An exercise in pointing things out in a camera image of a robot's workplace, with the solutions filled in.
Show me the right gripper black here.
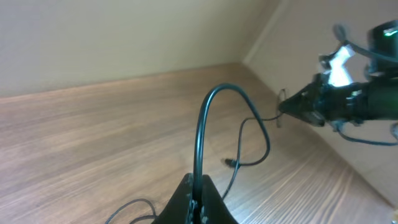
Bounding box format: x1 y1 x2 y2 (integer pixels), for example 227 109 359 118
278 73 363 126

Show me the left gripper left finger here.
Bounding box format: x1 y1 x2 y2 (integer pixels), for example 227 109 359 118
152 173 193 224

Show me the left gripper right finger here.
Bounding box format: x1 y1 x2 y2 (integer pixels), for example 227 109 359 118
200 175 238 224

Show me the black cable bundle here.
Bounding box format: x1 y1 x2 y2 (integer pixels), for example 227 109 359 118
104 83 284 224

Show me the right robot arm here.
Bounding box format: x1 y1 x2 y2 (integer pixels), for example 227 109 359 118
279 21 397 127

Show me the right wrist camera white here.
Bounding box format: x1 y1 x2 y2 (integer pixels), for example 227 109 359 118
318 45 355 87

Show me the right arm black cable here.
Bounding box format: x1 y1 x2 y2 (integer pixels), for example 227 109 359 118
331 23 398 147

